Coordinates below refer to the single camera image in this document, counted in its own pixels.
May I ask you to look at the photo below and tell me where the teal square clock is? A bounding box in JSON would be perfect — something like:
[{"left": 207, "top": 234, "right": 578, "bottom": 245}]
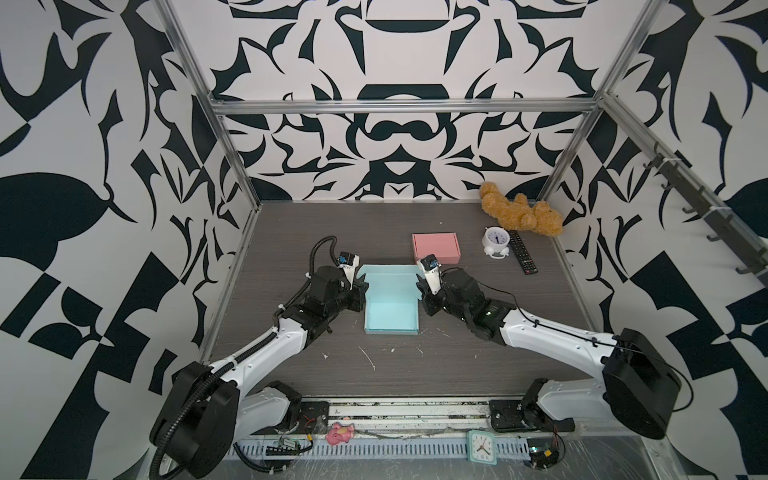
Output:
[{"left": 467, "top": 430, "right": 497, "bottom": 465}]

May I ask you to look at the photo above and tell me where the white alarm clock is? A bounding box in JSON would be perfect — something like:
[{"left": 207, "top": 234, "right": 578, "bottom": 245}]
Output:
[{"left": 481, "top": 226, "right": 510, "bottom": 259}]

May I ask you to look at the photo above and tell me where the small circuit board right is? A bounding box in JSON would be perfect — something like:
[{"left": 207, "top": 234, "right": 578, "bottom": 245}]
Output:
[{"left": 524, "top": 435, "right": 566, "bottom": 471}]

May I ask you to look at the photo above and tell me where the small circuit board left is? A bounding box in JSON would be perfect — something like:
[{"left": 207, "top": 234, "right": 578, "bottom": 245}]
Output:
[{"left": 264, "top": 436, "right": 314, "bottom": 457}]

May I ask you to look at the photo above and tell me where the small circuit board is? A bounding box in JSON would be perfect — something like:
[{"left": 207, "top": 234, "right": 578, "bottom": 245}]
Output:
[
  {"left": 524, "top": 435, "right": 566, "bottom": 471},
  {"left": 264, "top": 436, "right": 314, "bottom": 457}
]

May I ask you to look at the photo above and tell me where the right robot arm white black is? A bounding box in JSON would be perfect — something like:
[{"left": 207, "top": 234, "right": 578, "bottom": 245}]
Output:
[{"left": 416, "top": 268, "right": 687, "bottom": 440}]

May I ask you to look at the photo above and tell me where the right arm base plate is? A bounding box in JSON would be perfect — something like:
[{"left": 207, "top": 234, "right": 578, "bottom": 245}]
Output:
[{"left": 489, "top": 400, "right": 576, "bottom": 433}]

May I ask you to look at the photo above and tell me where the brown teddy bear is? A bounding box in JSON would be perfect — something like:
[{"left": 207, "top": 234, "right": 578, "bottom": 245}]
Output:
[{"left": 479, "top": 182, "right": 564, "bottom": 237}]

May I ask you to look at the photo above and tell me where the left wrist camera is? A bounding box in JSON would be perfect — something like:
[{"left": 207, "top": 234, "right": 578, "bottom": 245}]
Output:
[{"left": 338, "top": 251, "right": 360, "bottom": 288}]

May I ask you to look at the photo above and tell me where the black remote control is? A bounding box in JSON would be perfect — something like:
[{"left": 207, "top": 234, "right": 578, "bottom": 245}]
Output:
[{"left": 509, "top": 230, "right": 538, "bottom": 275}]

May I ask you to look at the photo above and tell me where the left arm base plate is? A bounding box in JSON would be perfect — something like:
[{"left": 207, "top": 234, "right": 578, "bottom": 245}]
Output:
[{"left": 250, "top": 400, "right": 330, "bottom": 435}]

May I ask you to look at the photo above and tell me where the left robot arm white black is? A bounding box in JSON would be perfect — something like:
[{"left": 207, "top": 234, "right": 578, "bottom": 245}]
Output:
[{"left": 149, "top": 265, "right": 369, "bottom": 479}]

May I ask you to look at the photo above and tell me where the light blue paper box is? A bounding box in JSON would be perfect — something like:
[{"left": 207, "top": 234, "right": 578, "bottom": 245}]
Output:
[{"left": 358, "top": 264, "right": 421, "bottom": 335}]

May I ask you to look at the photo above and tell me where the pink paper box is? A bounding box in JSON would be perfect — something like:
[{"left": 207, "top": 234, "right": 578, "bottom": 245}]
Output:
[{"left": 412, "top": 233, "right": 461, "bottom": 265}]

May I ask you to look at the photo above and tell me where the pink small toy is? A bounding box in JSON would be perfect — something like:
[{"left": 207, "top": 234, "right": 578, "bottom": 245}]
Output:
[{"left": 325, "top": 423, "right": 355, "bottom": 446}]

